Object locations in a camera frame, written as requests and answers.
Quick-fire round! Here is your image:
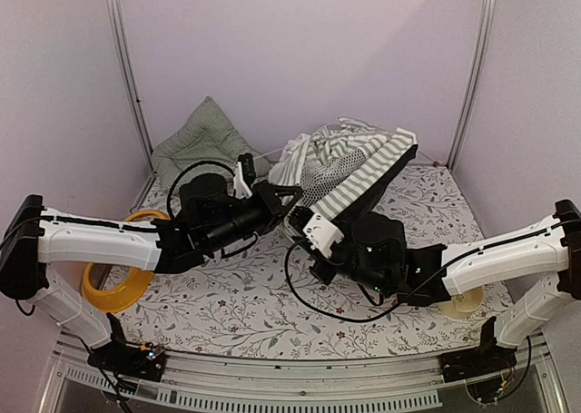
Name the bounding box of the left aluminium corner post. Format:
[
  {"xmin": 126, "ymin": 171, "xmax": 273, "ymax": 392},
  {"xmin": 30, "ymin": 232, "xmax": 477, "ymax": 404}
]
[{"xmin": 105, "ymin": 0, "xmax": 153, "ymax": 170}]

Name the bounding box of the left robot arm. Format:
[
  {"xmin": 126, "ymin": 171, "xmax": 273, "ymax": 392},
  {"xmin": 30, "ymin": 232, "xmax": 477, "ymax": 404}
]
[{"xmin": 1, "ymin": 173, "xmax": 302, "ymax": 371}]

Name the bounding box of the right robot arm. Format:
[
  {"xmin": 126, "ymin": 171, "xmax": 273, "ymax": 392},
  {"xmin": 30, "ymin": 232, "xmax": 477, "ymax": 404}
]
[{"xmin": 302, "ymin": 200, "xmax": 580, "ymax": 373}]

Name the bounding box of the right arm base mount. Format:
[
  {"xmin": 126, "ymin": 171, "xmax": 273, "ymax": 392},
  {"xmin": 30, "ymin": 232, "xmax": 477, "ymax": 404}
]
[{"xmin": 438, "ymin": 317, "xmax": 517, "ymax": 383}]

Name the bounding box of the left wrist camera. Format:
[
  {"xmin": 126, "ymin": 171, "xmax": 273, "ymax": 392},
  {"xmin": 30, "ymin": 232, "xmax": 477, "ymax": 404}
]
[{"xmin": 233, "ymin": 152, "xmax": 256, "ymax": 199}]

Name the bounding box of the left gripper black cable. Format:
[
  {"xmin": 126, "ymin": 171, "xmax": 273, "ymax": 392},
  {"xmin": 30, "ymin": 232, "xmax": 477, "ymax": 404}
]
[{"xmin": 165, "ymin": 159, "xmax": 237, "ymax": 219}]

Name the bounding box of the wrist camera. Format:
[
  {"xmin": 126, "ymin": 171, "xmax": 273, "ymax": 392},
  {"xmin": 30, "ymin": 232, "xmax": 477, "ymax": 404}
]
[
  {"xmin": 233, "ymin": 152, "xmax": 256, "ymax": 199},
  {"xmin": 289, "ymin": 206, "xmax": 344, "ymax": 259}
]

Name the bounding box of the front aluminium rail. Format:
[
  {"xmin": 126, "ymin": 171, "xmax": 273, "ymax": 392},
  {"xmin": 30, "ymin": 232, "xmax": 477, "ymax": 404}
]
[{"xmin": 37, "ymin": 333, "xmax": 576, "ymax": 412}]

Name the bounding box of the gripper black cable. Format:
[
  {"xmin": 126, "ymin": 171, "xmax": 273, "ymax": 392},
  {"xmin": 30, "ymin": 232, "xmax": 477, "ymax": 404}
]
[
  {"xmin": 165, "ymin": 159, "xmax": 237, "ymax": 219},
  {"xmin": 284, "ymin": 240, "xmax": 450, "ymax": 324}
]

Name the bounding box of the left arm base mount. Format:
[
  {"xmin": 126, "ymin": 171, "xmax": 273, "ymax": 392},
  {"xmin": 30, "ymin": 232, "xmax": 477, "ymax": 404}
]
[{"xmin": 87, "ymin": 313, "xmax": 167, "ymax": 382}]

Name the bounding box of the right aluminium corner post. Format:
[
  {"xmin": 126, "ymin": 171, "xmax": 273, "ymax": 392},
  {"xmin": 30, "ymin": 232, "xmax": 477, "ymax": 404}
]
[{"xmin": 447, "ymin": 0, "xmax": 497, "ymax": 172}]

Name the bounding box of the green striped pet tent fabric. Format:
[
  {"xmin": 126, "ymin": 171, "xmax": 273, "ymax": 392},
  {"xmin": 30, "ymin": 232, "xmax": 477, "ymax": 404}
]
[{"xmin": 268, "ymin": 117, "xmax": 418, "ymax": 220}]

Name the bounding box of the cream pet bowl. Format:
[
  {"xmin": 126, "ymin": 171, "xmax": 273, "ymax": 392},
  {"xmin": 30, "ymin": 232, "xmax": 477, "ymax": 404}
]
[{"xmin": 438, "ymin": 287, "xmax": 484, "ymax": 320}]

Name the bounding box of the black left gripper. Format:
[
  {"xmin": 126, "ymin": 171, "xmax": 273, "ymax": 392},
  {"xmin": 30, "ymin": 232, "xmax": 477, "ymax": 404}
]
[{"xmin": 202, "ymin": 177, "xmax": 302, "ymax": 253}]

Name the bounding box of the aluminium corner post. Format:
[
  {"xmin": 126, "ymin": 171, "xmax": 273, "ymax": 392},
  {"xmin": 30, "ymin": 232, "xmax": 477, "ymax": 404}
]
[
  {"xmin": 105, "ymin": 0, "xmax": 153, "ymax": 170},
  {"xmin": 447, "ymin": 0, "xmax": 497, "ymax": 172}
]

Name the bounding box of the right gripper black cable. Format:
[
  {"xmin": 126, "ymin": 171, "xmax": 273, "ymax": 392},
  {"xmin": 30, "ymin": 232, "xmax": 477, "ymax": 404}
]
[{"xmin": 284, "ymin": 240, "xmax": 450, "ymax": 324}]

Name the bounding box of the green checkered cushion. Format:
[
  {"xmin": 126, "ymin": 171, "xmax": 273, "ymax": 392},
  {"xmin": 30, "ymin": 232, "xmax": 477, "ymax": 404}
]
[{"xmin": 152, "ymin": 96, "xmax": 271, "ymax": 192}]

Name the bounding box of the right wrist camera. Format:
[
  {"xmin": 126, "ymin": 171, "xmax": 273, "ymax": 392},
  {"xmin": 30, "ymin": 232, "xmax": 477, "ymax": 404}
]
[{"xmin": 289, "ymin": 206, "xmax": 344, "ymax": 259}]

